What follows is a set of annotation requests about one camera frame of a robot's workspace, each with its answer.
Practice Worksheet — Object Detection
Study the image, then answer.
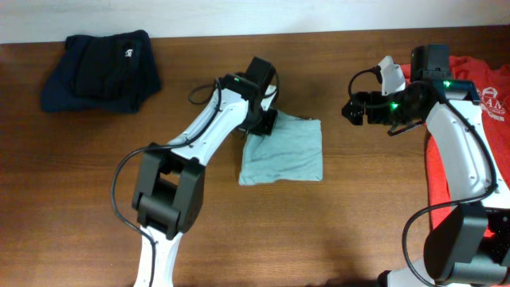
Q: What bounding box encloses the navy blue folded garment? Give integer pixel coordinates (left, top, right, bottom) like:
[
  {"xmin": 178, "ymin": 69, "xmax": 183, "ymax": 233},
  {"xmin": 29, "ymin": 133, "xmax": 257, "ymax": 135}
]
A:
[{"xmin": 41, "ymin": 29, "xmax": 162, "ymax": 114}]

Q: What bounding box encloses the light blue t-shirt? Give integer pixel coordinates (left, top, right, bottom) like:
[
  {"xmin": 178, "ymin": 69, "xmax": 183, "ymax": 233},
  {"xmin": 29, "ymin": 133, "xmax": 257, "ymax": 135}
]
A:
[{"xmin": 238, "ymin": 111, "xmax": 324, "ymax": 186}]

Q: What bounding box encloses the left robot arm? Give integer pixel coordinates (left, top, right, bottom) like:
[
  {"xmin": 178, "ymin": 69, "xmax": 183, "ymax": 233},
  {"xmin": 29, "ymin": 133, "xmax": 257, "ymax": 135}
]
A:
[{"xmin": 131, "ymin": 57, "xmax": 279, "ymax": 286}]

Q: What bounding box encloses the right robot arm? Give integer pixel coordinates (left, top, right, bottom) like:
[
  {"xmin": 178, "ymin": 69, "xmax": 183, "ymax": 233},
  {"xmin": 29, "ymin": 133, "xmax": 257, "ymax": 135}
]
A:
[{"xmin": 342, "ymin": 45, "xmax": 509, "ymax": 286}]

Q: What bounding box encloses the red printed t-shirt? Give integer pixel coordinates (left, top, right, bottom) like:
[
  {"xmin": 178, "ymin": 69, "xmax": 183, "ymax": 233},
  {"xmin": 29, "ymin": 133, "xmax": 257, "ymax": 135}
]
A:
[{"xmin": 400, "ymin": 55, "xmax": 510, "ymax": 240}]

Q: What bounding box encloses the black folded garment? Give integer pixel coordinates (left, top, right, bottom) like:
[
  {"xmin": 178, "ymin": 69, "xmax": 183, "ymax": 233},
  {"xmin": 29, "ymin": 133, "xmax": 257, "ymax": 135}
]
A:
[{"xmin": 74, "ymin": 37, "xmax": 142, "ymax": 101}]

